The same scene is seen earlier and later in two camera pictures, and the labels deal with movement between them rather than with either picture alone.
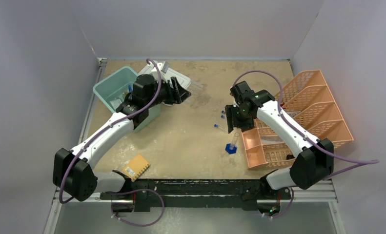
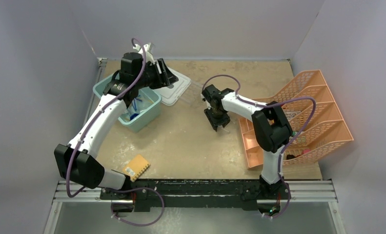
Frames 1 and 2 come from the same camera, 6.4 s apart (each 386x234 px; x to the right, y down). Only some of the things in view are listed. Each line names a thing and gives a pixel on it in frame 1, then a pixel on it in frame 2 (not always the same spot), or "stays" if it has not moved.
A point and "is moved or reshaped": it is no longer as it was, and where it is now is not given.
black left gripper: [176, 94] -> [164, 79]
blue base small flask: [232, 147] is moved or reshaped
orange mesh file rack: [308, 104] stays
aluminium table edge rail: [101, 63] stays
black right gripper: [233, 122] -> [214, 122]
